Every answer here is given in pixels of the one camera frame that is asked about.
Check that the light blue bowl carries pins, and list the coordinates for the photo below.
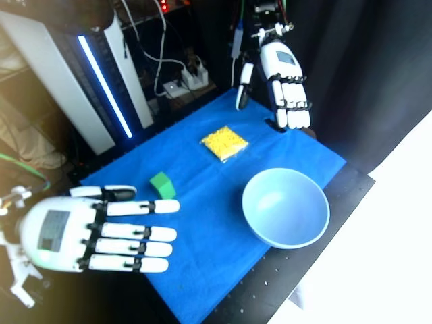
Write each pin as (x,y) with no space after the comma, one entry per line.
(285,209)

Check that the blue table cloth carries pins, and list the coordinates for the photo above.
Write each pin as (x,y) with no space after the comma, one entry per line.
(209,209)

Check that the white power strip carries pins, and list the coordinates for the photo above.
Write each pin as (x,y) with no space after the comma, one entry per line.
(195,76)

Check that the small white adapter box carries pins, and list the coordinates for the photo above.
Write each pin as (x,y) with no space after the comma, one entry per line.
(173,88)

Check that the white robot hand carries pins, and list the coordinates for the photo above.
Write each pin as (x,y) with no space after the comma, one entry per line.
(60,233)
(281,59)

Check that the yellow bead bag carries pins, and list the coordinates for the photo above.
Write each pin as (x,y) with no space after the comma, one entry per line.
(224,143)

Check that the white tower with blue light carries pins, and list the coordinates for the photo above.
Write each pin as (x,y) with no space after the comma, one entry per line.
(44,74)

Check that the beige cloth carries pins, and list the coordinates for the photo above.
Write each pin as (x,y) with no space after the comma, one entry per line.
(27,135)

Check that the green block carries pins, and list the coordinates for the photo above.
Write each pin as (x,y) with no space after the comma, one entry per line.
(163,185)

